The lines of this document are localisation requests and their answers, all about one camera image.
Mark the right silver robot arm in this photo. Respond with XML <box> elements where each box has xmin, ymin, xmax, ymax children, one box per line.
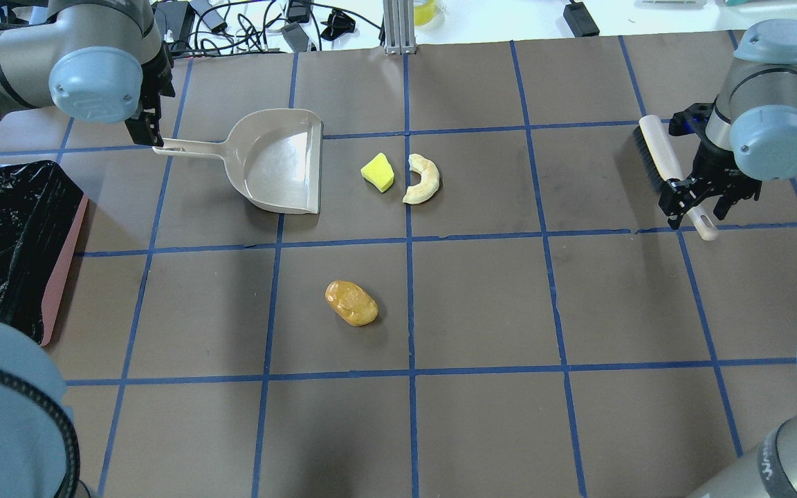
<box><xmin>660</xmin><ymin>19</ymin><xmax>797</xmax><ymax>497</ymax></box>

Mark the beige hand brush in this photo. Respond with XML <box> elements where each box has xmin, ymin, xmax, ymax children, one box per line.
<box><xmin>632</xmin><ymin>116</ymin><xmax>719</xmax><ymax>241</ymax></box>

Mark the yellow sponge piece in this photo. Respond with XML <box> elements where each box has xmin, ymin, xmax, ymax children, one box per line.
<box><xmin>360</xmin><ymin>152</ymin><xmax>395</xmax><ymax>193</ymax></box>

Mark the pale crescent bread piece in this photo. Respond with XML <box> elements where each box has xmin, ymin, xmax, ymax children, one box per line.
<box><xmin>402</xmin><ymin>154</ymin><xmax>441</xmax><ymax>205</ymax></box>

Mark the aluminium frame post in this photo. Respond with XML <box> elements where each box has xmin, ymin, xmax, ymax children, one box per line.
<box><xmin>382</xmin><ymin>0</ymin><xmax>417</xmax><ymax>55</ymax></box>

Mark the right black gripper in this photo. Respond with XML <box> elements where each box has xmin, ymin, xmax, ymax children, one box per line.
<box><xmin>667</xmin><ymin>103</ymin><xmax>762</xmax><ymax>230</ymax></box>

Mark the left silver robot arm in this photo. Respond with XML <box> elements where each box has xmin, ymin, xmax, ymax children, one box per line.
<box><xmin>0</xmin><ymin>1</ymin><xmax>175</xmax><ymax>497</ymax></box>

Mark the yellow tape roll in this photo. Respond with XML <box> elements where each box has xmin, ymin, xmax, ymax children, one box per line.
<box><xmin>412</xmin><ymin>0</ymin><xmax>443</xmax><ymax>28</ymax></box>

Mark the beige plastic dustpan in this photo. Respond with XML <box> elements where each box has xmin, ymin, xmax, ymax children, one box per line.
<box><xmin>152</xmin><ymin>109</ymin><xmax>324</xmax><ymax>215</ymax></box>

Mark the orange potato toy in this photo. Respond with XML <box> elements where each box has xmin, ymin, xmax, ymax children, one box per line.
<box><xmin>324</xmin><ymin>280</ymin><xmax>379</xmax><ymax>327</ymax></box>

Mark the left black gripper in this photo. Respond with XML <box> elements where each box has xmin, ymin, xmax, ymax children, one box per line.
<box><xmin>125</xmin><ymin>42</ymin><xmax>175</xmax><ymax>147</ymax></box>

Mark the pink bin with black bag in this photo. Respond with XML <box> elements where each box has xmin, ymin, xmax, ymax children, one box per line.
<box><xmin>0</xmin><ymin>160</ymin><xmax>86</xmax><ymax>346</ymax></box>

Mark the black power adapter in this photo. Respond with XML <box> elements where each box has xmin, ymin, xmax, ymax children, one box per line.
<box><xmin>562</xmin><ymin>1</ymin><xmax>601</xmax><ymax>38</ymax></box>

